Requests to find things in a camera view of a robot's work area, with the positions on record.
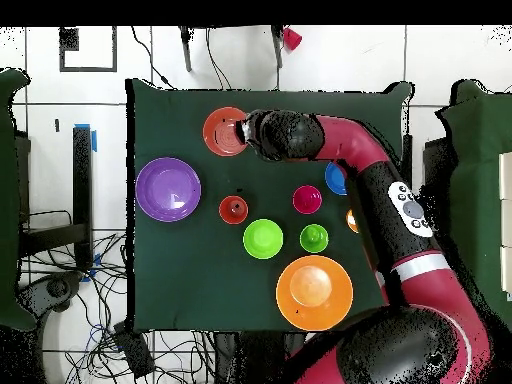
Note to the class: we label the orange bowl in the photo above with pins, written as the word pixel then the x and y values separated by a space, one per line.
pixel 220 132

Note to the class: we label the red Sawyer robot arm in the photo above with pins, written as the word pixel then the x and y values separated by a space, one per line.
pixel 420 280

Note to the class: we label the green bowl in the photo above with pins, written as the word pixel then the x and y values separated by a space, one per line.
pixel 262 240

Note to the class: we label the orange cup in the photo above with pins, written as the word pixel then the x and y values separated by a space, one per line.
pixel 228 214

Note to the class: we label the pink cup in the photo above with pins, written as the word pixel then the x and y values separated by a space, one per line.
pixel 307 198

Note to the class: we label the green cup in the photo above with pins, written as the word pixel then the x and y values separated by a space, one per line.
pixel 310 244

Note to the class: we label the blue bowl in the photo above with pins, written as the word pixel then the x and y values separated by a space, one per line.
pixel 334 180

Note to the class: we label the dark green tablecloth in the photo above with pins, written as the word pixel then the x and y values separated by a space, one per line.
pixel 200 280

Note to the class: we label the yellow cup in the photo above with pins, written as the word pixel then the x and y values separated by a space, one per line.
pixel 351 222

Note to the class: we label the large yellow bowl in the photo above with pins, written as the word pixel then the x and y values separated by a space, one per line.
pixel 314 292

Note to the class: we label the purple bowl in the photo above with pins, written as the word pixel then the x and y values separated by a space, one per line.
pixel 160 188

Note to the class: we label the thin black bar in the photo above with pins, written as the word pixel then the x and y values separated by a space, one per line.
pixel 407 160

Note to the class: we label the black stand leg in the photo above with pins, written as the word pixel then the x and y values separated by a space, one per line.
pixel 186 52
pixel 277 52

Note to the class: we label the long black beam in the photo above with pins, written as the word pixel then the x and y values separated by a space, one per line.
pixel 82 180

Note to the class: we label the red cup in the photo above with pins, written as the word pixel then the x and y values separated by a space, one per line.
pixel 292 38

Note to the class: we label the short black beam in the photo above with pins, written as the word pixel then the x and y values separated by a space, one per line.
pixel 52 238

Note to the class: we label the gray black machine base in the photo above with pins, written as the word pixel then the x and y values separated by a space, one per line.
pixel 56 288

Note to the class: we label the green cloth side table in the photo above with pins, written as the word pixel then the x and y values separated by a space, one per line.
pixel 10 200
pixel 484 168

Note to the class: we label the white boxes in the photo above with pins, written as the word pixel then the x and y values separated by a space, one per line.
pixel 506 224

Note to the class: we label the black square frame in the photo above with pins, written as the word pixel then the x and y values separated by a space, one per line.
pixel 114 52

